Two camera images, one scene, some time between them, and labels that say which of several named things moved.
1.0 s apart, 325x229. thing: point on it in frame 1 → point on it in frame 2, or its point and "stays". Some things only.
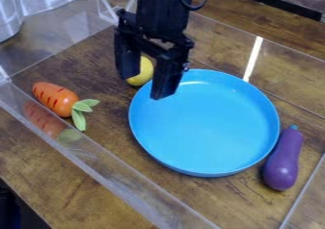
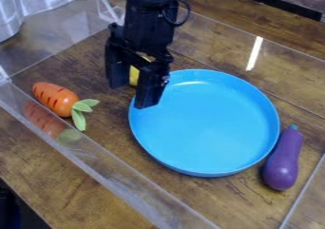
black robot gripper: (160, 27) → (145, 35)
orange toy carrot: (62, 103) stays
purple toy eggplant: (282, 170) stays
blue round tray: (212, 129) stays
